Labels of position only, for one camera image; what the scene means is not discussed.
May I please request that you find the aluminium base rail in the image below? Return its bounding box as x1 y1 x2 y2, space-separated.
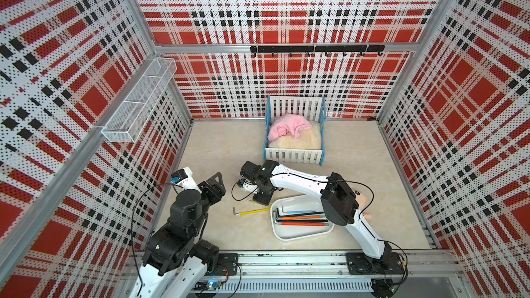
119 250 465 298

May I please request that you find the red hex key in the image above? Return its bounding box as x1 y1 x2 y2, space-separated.
280 222 328 227

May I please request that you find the black hook rail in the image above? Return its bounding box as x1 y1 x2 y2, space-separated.
250 45 386 55

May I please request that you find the cream fleece mattress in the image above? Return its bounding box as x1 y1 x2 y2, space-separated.
268 121 322 150

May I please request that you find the white wire wall basket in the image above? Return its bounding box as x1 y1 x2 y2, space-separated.
102 57 177 143

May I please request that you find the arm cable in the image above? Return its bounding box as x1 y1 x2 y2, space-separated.
130 181 183 286
230 171 409 286

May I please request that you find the green circuit board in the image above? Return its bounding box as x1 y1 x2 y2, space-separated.
194 280 224 292

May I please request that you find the blue white toy crib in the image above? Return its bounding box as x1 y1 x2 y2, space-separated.
263 96 327 165

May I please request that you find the small black hex key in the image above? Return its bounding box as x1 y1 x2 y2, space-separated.
275 208 324 219

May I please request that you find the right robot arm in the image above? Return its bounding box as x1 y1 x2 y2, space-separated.
238 160 393 273

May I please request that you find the pink cloth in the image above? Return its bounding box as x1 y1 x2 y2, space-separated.
267 113 312 142

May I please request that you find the orange hex key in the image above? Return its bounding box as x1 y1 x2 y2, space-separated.
281 215 325 222

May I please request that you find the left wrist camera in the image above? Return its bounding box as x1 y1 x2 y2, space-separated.
171 167 201 192

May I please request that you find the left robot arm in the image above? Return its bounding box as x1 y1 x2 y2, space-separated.
129 167 226 297

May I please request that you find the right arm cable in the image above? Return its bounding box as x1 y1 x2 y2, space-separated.
230 171 409 286

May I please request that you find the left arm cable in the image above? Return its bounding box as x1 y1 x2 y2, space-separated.
130 181 183 286

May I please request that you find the white plastic storage box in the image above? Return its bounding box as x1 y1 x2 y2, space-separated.
270 195 335 241

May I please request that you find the yellow hex key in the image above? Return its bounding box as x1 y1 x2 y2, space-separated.
233 207 271 216

